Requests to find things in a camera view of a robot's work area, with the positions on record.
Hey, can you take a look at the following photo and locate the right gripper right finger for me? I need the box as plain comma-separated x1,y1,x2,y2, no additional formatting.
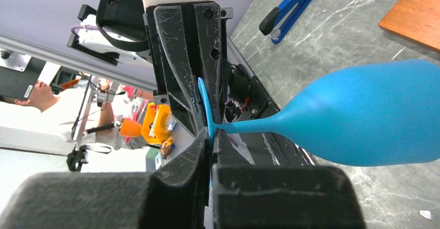
210,128,367,229

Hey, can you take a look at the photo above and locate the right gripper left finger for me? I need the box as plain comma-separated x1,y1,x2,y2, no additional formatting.
1,128,210,228

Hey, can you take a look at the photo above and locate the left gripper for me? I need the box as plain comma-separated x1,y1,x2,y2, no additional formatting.
144,1,231,135

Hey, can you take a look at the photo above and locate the blue wine glass back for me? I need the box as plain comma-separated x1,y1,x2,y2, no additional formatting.
198,59,439,167

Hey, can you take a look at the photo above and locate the gold wire glass rack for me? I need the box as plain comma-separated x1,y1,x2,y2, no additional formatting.
378,0,439,52

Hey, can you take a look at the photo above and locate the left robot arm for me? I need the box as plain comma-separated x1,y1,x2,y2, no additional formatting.
68,0,233,136

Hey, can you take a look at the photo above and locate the person in white shirt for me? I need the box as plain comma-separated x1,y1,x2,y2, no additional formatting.
1,80,132,142

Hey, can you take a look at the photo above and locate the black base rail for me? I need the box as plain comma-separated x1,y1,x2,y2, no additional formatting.
227,37,318,166

